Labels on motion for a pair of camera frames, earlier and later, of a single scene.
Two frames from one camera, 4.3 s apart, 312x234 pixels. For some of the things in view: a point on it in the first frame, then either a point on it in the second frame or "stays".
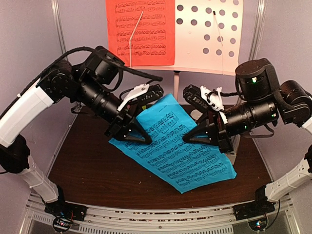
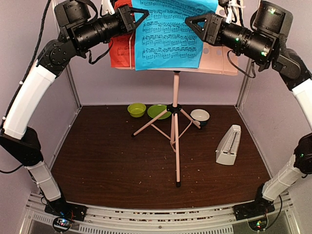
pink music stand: (208, 38) -> (213, 60)
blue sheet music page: (186, 166) -> (163, 40)
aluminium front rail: (285, 220) stays
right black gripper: (210, 134) -> (212, 29)
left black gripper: (125, 120) -> (127, 22)
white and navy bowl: (196, 114) stays
